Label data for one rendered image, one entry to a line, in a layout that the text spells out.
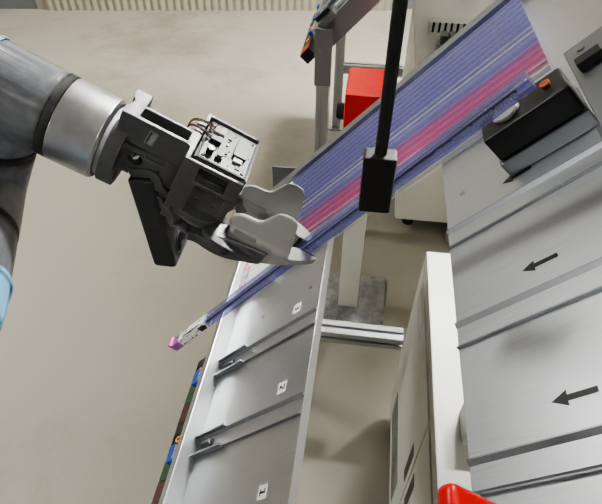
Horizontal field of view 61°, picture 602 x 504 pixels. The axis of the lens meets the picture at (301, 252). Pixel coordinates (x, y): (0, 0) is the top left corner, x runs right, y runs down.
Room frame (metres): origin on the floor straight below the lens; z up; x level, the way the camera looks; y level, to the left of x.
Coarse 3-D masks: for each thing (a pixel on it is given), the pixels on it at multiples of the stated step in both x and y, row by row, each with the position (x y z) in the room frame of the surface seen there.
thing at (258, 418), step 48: (288, 288) 0.45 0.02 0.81; (240, 336) 0.42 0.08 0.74; (288, 336) 0.36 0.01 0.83; (240, 384) 0.33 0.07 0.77; (288, 384) 0.29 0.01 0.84; (240, 432) 0.26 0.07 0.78; (288, 432) 0.23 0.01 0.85; (192, 480) 0.23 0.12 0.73; (240, 480) 0.20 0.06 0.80; (288, 480) 0.18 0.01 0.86
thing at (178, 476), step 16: (240, 272) 0.55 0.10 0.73; (224, 320) 0.46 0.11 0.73; (224, 336) 0.43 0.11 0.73; (208, 352) 0.40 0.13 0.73; (224, 352) 0.41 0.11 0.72; (208, 368) 0.38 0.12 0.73; (208, 384) 0.36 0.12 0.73; (192, 400) 0.33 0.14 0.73; (208, 400) 0.34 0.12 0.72; (192, 416) 0.31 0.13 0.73; (192, 432) 0.29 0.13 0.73; (176, 448) 0.27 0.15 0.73; (192, 448) 0.27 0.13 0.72; (176, 464) 0.25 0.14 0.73; (192, 464) 0.25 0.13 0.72; (176, 480) 0.23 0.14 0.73; (176, 496) 0.22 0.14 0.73
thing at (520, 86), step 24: (504, 96) 0.34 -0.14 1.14; (480, 120) 0.34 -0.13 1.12; (432, 144) 0.35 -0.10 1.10; (456, 144) 0.34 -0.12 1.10; (408, 168) 0.35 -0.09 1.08; (336, 216) 0.36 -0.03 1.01; (360, 216) 0.35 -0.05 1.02; (312, 240) 0.36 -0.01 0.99; (240, 288) 0.38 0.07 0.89; (216, 312) 0.37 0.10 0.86
